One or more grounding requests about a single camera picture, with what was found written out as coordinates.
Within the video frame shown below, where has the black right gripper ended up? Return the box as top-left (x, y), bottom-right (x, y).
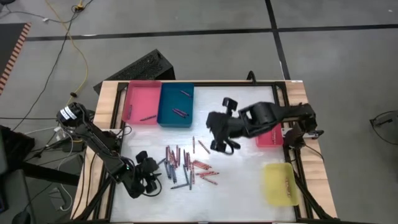
top-left (206, 98), bottom-right (249, 153)

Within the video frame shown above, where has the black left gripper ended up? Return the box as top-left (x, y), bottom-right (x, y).
top-left (135, 150), bottom-right (162, 194)

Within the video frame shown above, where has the small red plastic bin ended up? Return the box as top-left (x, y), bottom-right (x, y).
top-left (254, 123), bottom-right (285, 148)

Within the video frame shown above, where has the blue plastic bin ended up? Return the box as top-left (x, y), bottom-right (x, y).
top-left (157, 82), bottom-right (195, 128)

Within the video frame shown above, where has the yellow plastic bin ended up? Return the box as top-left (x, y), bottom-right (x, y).
top-left (263, 162), bottom-right (300, 207)

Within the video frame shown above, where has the large pink plastic bin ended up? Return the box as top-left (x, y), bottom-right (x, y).
top-left (121, 80), bottom-right (163, 126)

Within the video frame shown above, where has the grey power adapter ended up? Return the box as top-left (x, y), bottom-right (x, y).
top-left (49, 187), bottom-right (68, 210)

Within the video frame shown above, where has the black floor beam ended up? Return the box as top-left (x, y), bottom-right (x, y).
top-left (21, 161), bottom-right (80, 187)

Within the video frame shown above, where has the dark fabric bundle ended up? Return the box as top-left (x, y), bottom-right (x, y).
top-left (0, 124), bottom-right (35, 164)

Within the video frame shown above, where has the grey floor device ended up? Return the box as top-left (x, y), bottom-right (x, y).
top-left (370, 111), bottom-right (398, 128)

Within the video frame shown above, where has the black mat orange striped edge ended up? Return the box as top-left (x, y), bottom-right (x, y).
top-left (0, 22), bottom-right (33, 96)

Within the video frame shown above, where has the black metal table frame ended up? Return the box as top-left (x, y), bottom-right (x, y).
top-left (74, 80), bottom-right (336, 224)

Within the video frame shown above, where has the yellow floor cable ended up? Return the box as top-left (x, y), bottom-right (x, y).
top-left (45, 0), bottom-right (90, 113)

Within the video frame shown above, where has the long black floor cable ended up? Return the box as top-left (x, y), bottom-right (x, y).
top-left (11, 0), bottom-right (96, 131)

